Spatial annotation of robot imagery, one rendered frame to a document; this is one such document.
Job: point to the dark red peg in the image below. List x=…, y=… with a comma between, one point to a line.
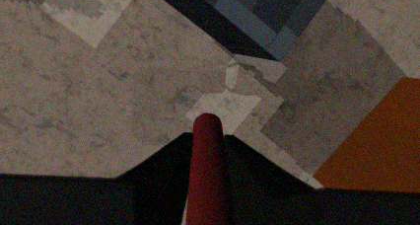
x=209, y=199

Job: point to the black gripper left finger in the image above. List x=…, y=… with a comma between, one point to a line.
x=152, y=193

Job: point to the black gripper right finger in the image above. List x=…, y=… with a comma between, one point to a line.
x=265, y=194

